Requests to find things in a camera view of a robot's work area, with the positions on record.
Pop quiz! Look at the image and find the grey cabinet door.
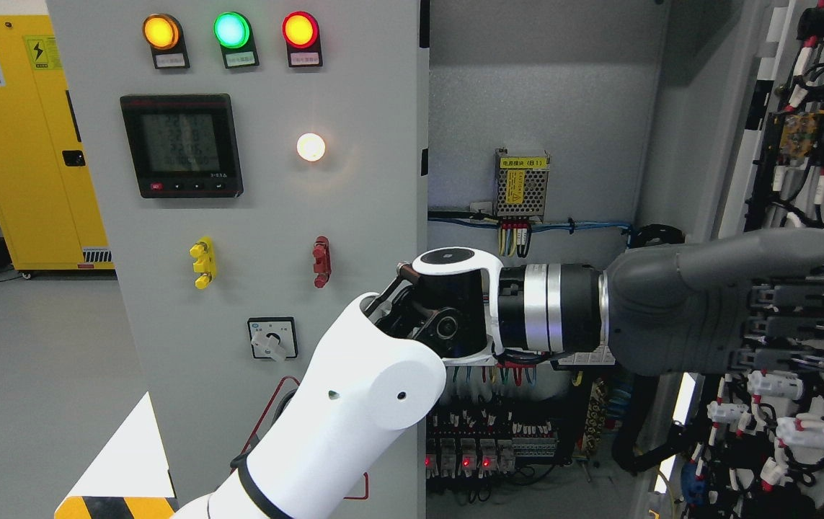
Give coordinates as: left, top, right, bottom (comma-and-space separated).
47, 1, 429, 505
628, 0, 824, 519

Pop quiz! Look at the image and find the perforated metal power supply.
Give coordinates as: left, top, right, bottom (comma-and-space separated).
494, 148, 551, 223

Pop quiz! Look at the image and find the white indicator light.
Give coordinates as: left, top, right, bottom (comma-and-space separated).
296, 133, 328, 162

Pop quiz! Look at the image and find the black relay terminal row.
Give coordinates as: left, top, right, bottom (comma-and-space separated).
422, 396, 573, 482

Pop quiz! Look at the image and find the red electric danger sticker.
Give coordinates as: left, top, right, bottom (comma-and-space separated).
240, 376, 370, 502

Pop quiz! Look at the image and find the red indicator light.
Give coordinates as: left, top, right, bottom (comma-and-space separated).
282, 11, 323, 68

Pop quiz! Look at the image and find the black digital power meter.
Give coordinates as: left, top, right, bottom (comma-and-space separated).
120, 93, 244, 198

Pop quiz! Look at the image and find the green indicator light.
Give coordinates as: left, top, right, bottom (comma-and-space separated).
213, 11, 260, 69

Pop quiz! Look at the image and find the amber indicator light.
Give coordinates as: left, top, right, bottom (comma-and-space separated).
142, 13, 190, 70

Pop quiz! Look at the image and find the yellow safety cabinet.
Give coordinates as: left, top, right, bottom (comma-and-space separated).
0, 14, 114, 273

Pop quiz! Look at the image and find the red terminal post block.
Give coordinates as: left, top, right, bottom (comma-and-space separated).
312, 236, 332, 289

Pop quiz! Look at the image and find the yellow terminal post block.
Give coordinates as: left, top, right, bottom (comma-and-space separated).
188, 236, 218, 291

